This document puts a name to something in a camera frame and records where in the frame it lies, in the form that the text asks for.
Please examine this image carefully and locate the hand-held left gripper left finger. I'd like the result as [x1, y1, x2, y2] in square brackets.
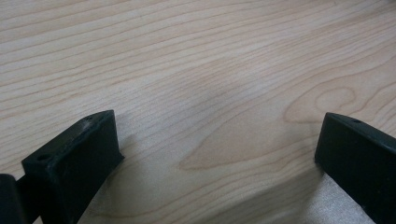
[21, 109, 125, 224]

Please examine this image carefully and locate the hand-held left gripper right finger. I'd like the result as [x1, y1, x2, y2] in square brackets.
[314, 112, 396, 224]

